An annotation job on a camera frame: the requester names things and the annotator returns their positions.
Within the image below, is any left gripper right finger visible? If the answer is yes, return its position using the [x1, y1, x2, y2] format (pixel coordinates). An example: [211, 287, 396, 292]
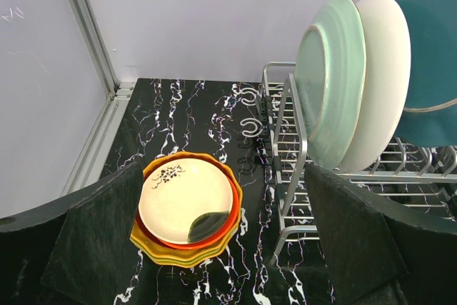
[305, 164, 456, 304]

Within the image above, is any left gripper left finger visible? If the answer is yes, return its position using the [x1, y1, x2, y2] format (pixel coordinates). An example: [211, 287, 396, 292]
[1, 163, 144, 304]

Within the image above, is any cream plate with dark patch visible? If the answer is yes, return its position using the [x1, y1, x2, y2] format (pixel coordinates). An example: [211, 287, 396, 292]
[137, 157, 235, 245]

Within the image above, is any red-orange scalloped plate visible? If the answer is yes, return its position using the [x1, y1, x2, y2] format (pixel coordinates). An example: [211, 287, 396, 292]
[134, 154, 241, 251]

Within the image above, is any light green flower plate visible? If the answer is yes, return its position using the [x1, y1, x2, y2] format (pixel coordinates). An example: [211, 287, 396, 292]
[294, 0, 366, 169]

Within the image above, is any white plate teal rim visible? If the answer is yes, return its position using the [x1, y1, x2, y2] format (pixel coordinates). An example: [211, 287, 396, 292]
[339, 0, 411, 173]

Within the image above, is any dark teal plate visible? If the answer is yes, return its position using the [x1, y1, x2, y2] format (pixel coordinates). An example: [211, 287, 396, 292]
[396, 0, 456, 147]

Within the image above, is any green scalloped plate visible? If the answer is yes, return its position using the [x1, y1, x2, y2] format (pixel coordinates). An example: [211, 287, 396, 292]
[131, 239, 231, 269]

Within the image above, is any yellow scalloped plate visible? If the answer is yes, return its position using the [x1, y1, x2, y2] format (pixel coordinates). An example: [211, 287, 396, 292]
[130, 151, 243, 268]

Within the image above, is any metal wire dish rack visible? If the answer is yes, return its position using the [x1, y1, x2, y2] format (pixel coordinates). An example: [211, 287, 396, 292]
[256, 74, 456, 274]

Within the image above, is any left aluminium frame post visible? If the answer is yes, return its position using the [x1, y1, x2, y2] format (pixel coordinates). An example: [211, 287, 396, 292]
[61, 0, 136, 196]

